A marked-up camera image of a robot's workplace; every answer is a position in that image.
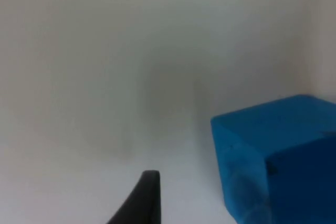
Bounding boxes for blue cube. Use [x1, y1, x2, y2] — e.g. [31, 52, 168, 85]
[210, 94, 336, 224]

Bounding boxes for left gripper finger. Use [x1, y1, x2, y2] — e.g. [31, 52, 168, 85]
[106, 170, 161, 224]

